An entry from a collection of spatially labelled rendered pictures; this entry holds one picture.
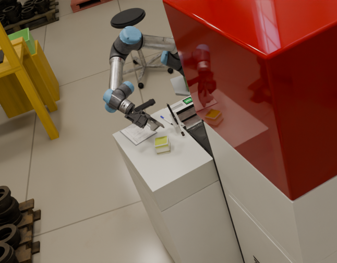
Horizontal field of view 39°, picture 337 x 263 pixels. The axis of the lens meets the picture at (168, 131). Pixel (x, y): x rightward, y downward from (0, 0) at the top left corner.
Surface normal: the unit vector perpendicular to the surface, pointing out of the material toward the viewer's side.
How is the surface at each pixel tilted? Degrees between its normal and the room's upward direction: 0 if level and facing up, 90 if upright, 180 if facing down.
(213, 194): 90
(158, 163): 0
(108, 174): 0
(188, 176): 90
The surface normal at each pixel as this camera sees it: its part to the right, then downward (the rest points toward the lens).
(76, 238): -0.27, -0.77
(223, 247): 0.41, 0.44
